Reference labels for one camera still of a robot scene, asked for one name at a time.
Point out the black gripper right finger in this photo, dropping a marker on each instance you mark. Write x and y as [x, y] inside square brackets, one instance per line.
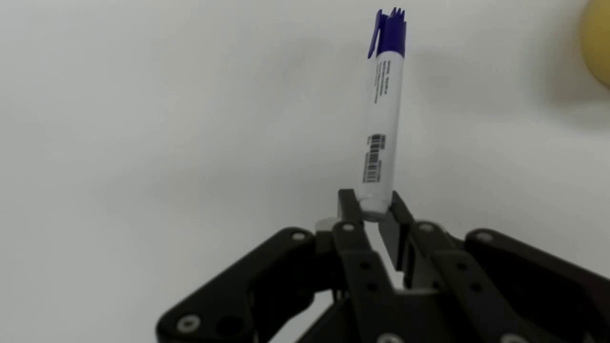
[469, 286]

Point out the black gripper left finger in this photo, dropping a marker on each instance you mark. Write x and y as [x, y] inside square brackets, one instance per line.
[355, 267]

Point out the white marker with blue cap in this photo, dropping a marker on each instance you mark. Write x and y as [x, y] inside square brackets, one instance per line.
[384, 126]

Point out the yellow enamel mug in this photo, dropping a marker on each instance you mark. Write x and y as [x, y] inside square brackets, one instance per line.
[601, 38]

